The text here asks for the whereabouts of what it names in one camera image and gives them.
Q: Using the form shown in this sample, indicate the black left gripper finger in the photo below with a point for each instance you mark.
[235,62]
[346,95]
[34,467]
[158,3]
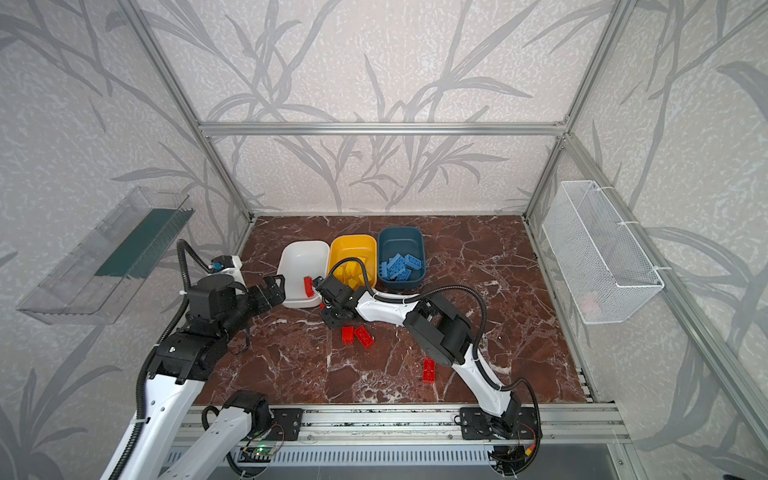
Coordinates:
[274,299]
[275,282]

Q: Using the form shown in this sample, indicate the teal plastic container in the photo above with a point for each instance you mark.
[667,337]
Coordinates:
[402,240]

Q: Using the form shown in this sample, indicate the small red lego brick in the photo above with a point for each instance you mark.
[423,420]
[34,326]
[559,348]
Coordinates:
[348,335]

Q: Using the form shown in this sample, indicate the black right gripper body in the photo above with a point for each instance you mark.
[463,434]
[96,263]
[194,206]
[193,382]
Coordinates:
[330,291]

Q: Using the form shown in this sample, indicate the red lego brick front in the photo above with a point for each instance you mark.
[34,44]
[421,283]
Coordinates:
[429,370]

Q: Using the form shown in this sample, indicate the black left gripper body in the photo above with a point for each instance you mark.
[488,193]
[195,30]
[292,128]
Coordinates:
[268,291]

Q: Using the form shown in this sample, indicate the clear acrylic wall shelf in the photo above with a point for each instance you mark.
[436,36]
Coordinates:
[96,281]

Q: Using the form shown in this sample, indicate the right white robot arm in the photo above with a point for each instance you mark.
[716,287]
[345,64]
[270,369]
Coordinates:
[440,329]

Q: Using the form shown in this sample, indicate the white plastic container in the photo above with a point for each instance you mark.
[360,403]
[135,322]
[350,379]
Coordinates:
[298,260]

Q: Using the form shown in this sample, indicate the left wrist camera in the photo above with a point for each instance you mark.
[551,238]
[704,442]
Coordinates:
[229,265]

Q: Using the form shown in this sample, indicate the yellow lego brick cluster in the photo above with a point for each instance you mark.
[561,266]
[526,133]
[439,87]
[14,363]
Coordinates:
[354,279]

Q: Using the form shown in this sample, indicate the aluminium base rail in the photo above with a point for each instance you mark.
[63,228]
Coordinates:
[441,424]

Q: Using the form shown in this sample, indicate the white wire mesh basket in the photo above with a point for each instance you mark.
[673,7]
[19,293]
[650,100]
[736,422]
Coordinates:
[607,272]

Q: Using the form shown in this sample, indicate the yellow plastic container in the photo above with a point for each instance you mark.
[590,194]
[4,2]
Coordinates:
[361,246]

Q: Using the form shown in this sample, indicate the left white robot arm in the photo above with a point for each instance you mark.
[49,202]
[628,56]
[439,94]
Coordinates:
[171,378]

